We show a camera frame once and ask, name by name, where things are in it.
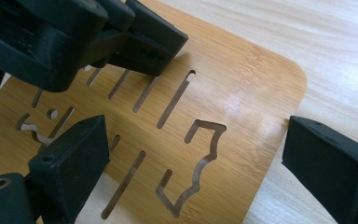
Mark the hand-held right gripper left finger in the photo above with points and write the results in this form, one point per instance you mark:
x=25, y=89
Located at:
x=74, y=165

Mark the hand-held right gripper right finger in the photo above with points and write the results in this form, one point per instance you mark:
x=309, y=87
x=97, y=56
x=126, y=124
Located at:
x=332, y=174

